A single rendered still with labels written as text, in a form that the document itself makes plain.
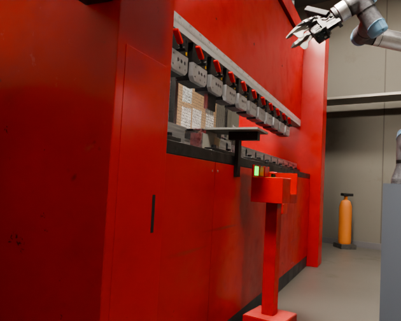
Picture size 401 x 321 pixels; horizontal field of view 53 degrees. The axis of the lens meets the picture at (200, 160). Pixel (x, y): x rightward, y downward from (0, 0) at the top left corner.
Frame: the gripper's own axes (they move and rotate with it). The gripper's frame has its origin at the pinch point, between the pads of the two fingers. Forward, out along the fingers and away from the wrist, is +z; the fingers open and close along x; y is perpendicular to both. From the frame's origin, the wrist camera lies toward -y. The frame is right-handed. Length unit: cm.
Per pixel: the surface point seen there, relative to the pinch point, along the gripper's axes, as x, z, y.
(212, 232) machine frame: 15, 66, 54
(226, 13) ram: 10, 19, -49
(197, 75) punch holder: -8.0, 40.8, -4.8
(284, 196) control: 42, 37, 42
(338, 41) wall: 348, -68, -270
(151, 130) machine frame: -60, 43, 55
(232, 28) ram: 19, 21, -48
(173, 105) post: 91, 96, -93
